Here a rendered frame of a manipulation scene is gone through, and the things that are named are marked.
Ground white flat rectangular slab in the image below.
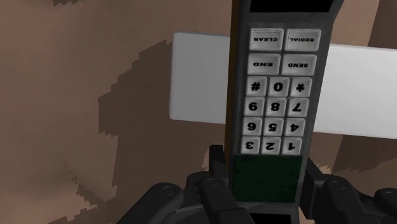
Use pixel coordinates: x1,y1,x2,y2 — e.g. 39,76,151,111
169,31,397,140

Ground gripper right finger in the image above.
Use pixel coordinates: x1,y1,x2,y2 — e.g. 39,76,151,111
298,157,397,224

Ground dark grey keypad phone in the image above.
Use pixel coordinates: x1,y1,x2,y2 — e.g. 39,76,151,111
224,0,345,224

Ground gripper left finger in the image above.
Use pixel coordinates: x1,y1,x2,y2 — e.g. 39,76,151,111
116,144,256,224

